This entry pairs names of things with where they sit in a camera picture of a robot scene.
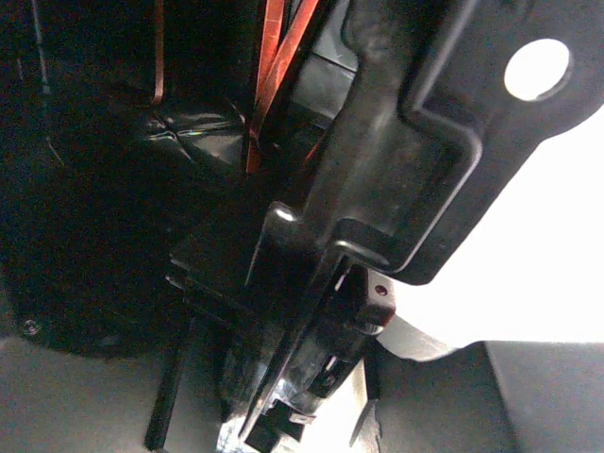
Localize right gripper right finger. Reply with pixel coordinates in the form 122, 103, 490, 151
350, 317, 603, 452

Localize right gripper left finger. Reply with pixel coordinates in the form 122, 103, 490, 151
1, 329, 220, 452

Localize black plastic toolbox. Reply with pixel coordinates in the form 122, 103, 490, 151
0, 0, 604, 453

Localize brown T-handle hex key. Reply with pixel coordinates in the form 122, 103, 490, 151
251, 0, 322, 161

